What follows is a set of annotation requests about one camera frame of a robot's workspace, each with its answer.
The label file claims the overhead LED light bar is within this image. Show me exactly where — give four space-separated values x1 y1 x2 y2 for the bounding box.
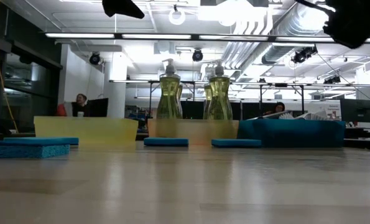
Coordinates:
44 32 370 44

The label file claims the black ceiling spotlight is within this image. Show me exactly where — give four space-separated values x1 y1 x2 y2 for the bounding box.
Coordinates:
323 75 341 85
290 45 318 65

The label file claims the black computer monitor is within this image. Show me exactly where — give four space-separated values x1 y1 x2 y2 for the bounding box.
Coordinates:
340 98 370 123
86 98 109 118

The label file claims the white sign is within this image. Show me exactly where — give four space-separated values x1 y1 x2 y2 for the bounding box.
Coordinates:
326 102 341 121

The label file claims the person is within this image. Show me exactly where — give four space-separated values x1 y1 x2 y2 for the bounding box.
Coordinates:
265 101 287 118
56 93 91 118

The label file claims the yellow translucent plastic bin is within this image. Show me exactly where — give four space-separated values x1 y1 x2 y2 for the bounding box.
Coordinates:
34 116 139 146

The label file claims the teal plastic bin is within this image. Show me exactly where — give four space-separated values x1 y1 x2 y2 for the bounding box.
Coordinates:
237 119 346 148

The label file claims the orange translucent plastic bin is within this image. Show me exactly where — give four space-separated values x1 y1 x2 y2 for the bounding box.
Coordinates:
147 118 240 146

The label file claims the dark blue wavy sponge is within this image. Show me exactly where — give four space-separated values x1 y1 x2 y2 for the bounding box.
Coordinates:
0 140 71 159

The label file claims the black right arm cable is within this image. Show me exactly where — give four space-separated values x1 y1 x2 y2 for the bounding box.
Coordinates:
295 0 336 14

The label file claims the silver ceiling duct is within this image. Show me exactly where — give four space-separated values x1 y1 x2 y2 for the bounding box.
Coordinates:
221 0 341 69

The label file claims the white ring light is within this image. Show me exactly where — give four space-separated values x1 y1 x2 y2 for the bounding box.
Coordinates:
168 7 187 26

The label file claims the black frame stand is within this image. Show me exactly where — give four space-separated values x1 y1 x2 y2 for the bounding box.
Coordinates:
259 82 305 121

